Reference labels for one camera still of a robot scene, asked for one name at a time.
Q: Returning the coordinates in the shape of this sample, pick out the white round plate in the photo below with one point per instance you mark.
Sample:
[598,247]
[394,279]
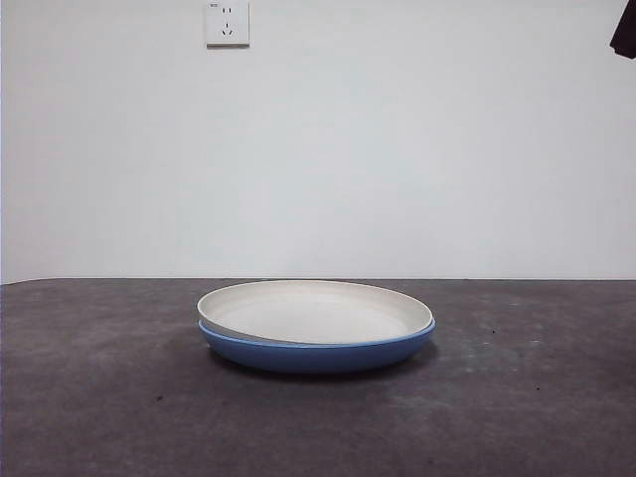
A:
[318,313]

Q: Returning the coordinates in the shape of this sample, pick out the white wall power socket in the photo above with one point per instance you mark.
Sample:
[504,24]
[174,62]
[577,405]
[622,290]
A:
[228,30]

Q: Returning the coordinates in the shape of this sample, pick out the blue round plate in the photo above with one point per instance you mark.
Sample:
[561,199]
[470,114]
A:
[308,359]

